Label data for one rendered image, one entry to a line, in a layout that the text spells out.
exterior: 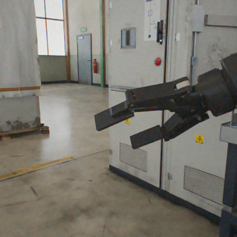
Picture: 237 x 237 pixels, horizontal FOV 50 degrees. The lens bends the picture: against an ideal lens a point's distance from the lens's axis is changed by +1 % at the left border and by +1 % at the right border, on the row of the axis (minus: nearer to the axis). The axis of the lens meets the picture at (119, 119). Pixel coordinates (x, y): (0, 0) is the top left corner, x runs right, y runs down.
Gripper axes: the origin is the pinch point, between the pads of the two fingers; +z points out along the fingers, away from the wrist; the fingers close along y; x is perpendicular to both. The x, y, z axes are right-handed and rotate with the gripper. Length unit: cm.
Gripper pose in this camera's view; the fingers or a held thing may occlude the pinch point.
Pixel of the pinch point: (120, 131)
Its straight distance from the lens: 48.7
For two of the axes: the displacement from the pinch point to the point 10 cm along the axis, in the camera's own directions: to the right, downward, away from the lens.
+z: -8.5, 3.7, 3.6
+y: 4.9, 3.2, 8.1
